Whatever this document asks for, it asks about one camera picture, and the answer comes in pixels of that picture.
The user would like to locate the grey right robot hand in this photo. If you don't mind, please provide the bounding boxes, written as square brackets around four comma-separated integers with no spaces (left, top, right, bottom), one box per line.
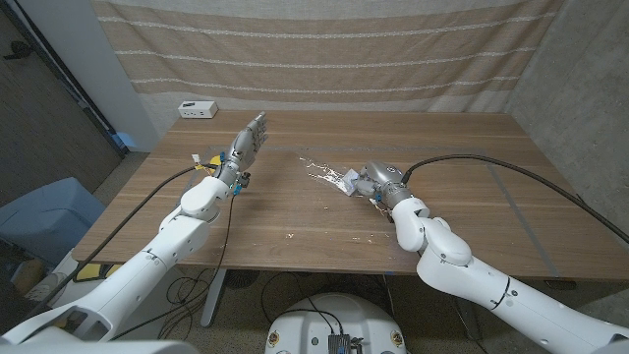
[353,160,414,209]

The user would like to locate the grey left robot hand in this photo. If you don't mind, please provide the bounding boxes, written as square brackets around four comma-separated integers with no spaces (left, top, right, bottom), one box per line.
[214,111,269,186]

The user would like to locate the small white box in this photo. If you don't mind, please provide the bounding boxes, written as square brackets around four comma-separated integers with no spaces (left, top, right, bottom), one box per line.
[341,167,363,197]

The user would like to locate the clear cellophane sheet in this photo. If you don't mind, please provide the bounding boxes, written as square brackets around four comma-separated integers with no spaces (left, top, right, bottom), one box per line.
[287,154,394,245]

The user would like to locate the white power strip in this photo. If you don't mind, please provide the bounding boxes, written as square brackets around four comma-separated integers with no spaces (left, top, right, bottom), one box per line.
[177,100,219,120]

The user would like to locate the small light blue object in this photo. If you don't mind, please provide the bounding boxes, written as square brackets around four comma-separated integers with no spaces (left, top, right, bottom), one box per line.
[115,131,140,151]

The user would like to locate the beige striped backdrop cloth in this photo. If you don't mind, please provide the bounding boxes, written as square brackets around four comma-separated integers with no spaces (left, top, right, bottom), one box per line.
[90,0,565,113]

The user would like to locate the dark round grille disc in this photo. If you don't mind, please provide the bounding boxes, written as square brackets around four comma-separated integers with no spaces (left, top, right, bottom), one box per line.
[225,268,260,290]

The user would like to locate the white robot torso base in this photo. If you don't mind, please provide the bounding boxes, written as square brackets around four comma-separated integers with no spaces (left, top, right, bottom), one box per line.
[264,293,408,354]

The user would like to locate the grey electronics module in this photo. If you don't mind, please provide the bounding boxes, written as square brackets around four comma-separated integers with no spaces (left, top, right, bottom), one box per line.
[327,333,365,354]

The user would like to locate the white floor mat yellow print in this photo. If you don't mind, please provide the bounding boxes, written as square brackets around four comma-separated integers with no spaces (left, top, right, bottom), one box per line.
[48,250,163,340]

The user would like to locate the blue-grey storage bin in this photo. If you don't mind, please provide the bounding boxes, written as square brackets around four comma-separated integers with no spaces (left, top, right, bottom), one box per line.
[0,176,107,266]

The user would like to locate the white sneaker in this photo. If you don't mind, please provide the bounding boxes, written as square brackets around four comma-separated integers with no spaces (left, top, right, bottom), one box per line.
[27,271,70,304]

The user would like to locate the white robot chest plate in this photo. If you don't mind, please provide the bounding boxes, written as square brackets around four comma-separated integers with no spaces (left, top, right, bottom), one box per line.
[0,339,200,354]

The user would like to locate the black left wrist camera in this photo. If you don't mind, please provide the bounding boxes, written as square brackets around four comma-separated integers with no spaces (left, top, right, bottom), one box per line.
[232,171,252,197]

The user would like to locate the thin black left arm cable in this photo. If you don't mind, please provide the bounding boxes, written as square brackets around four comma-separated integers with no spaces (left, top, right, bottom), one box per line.
[107,192,238,342]

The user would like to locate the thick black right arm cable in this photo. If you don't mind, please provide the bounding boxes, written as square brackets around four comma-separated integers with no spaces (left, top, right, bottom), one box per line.
[401,152,629,245]

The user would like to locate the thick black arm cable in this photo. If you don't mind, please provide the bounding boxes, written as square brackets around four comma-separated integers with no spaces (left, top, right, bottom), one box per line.
[29,164,220,321]
[401,152,629,245]

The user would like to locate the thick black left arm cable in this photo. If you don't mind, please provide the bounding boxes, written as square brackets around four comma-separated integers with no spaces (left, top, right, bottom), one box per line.
[29,164,220,321]

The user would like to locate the thin black torso cable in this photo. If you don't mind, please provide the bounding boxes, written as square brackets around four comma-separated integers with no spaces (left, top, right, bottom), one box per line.
[259,271,345,338]

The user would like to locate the black floor cable tangle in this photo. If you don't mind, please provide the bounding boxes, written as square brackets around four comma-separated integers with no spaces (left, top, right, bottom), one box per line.
[157,272,230,341]

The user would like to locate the black door frame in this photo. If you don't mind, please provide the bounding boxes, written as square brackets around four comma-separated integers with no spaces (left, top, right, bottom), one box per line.
[0,0,130,158]

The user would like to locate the black door handle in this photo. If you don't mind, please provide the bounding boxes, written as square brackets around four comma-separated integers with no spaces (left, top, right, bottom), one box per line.
[3,40,34,61]

